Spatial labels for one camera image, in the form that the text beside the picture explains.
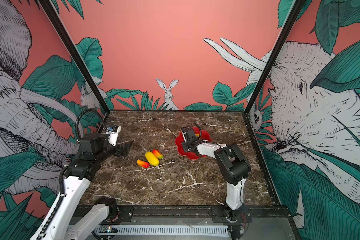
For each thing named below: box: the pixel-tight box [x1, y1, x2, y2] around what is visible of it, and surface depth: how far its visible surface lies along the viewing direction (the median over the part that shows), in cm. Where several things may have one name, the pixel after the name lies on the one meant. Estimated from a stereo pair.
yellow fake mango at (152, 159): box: [145, 151, 160, 166], surface depth 92 cm
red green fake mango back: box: [152, 149, 164, 159], surface depth 95 cm
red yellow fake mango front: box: [136, 159, 150, 168], surface depth 91 cm
